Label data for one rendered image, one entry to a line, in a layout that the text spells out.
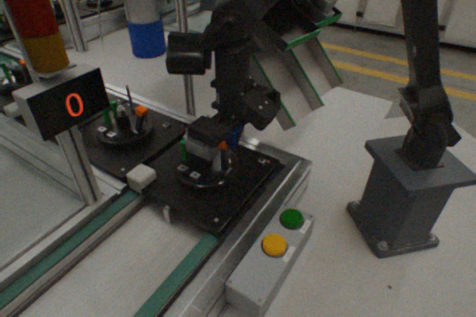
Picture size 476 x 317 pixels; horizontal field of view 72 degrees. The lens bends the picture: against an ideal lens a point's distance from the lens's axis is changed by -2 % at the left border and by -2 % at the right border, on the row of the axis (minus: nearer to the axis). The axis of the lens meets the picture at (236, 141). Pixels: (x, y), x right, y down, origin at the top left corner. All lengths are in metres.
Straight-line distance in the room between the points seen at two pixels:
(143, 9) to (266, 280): 1.21
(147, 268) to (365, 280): 0.42
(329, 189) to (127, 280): 0.51
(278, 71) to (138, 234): 0.52
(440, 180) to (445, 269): 0.22
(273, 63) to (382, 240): 0.49
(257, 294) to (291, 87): 0.53
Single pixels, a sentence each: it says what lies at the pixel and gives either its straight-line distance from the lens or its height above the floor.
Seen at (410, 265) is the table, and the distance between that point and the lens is 0.79.
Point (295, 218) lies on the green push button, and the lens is 0.64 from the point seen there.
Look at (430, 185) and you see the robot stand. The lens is 0.66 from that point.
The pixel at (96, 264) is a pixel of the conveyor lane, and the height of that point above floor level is 0.92.
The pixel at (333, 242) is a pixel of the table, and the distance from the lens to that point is 0.77.
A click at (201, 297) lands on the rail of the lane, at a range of 0.57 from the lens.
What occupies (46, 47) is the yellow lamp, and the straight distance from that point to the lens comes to 0.52.
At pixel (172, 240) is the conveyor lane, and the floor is 0.92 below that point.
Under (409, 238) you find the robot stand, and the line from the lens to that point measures 0.78.
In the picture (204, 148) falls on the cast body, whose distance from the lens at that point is 0.66.
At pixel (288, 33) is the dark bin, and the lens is 0.79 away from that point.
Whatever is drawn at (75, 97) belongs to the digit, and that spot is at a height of 1.21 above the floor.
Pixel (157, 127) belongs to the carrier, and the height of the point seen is 0.97.
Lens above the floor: 1.46
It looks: 37 degrees down
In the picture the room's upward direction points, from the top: straight up
